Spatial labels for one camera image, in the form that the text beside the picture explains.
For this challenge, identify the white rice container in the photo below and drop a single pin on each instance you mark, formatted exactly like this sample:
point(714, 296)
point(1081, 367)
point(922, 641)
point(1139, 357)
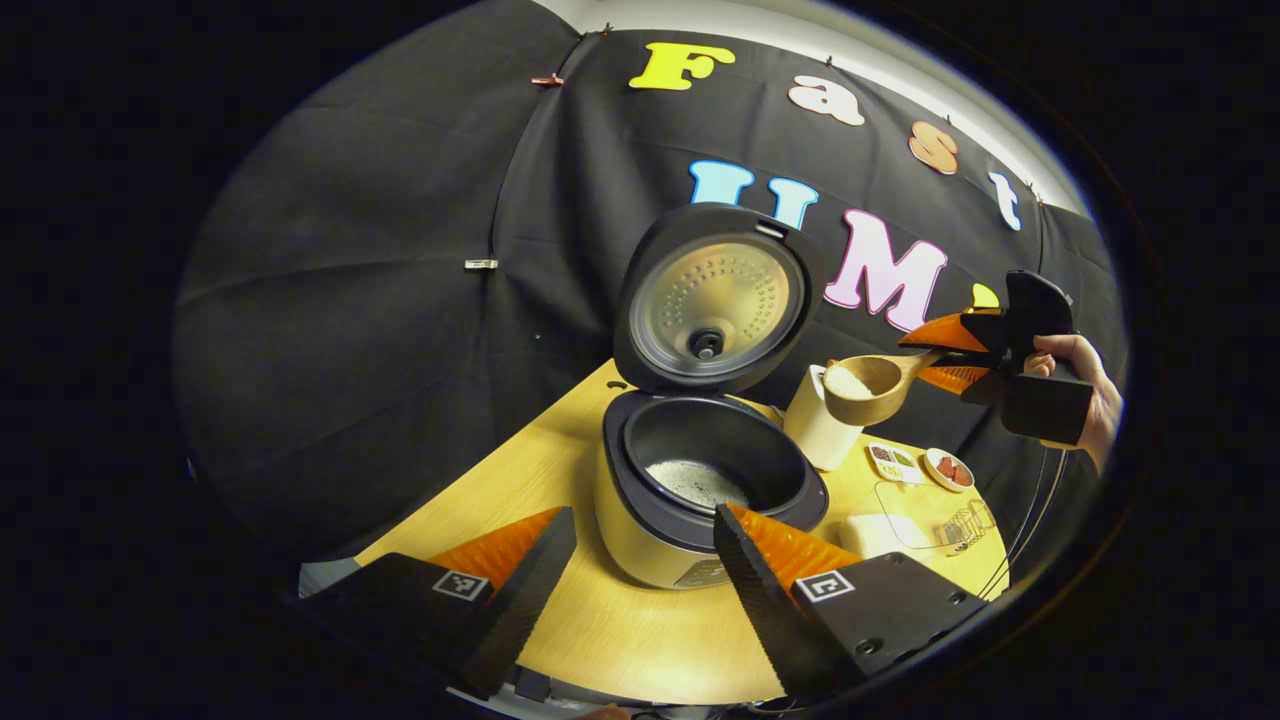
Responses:
point(870, 535)

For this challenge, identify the wooden spoon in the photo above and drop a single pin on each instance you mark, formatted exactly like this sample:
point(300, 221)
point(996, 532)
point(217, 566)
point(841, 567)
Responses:
point(885, 395)

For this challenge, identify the red meat slice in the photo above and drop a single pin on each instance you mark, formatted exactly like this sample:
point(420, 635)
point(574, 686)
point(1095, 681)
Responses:
point(962, 475)
point(946, 465)

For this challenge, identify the white round plate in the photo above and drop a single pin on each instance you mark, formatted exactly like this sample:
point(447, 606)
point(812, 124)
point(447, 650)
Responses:
point(932, 470)

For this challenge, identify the white toaster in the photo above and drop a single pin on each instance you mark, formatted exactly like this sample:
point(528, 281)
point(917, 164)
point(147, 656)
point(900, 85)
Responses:
point(815, 430)

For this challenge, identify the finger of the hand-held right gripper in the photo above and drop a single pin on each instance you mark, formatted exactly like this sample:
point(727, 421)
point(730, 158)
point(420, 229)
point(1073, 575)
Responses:
point(945, 332)
point(950, 378)

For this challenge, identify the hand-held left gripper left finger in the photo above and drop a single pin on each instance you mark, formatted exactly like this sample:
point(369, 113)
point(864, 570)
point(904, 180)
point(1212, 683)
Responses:
point(525, 590)

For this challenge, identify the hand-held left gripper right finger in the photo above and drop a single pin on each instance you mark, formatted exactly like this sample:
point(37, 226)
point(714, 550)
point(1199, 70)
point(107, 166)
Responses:
point(760, 600)

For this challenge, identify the white divided bean dish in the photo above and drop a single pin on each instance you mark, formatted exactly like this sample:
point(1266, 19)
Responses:
point(895, 472)

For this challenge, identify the red clip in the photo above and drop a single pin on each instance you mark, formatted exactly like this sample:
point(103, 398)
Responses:
point(547, 79)

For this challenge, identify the dark grey rice cooker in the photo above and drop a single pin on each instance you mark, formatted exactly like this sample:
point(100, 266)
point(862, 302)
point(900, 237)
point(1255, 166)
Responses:
point(640, 540)

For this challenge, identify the white rice portion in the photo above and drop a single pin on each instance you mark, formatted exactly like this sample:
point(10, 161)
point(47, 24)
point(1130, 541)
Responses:
point(700, 482)

